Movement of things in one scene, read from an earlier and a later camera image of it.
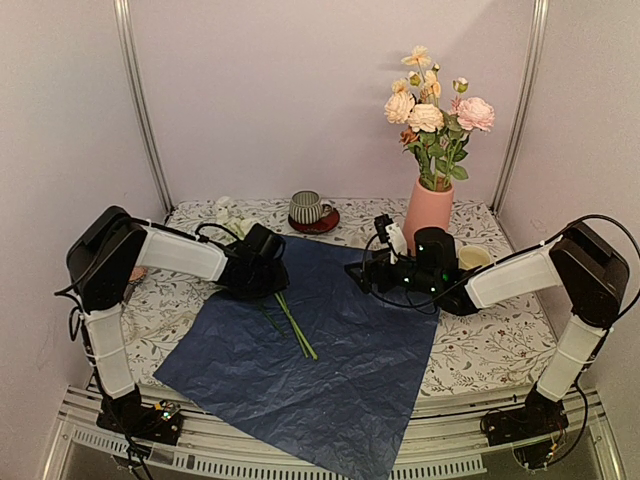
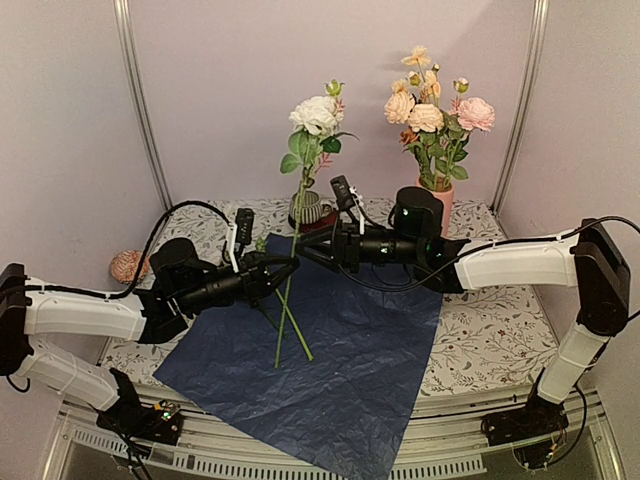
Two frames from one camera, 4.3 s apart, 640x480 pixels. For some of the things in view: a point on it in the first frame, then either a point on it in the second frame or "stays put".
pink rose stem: [474, 113] stays put
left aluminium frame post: [124, 21] stays put
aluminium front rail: [445, 442] stays put
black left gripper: [282, 280] → [255, 277]
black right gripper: [380, 263] → [343, 232]
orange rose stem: [410, 140] stays put
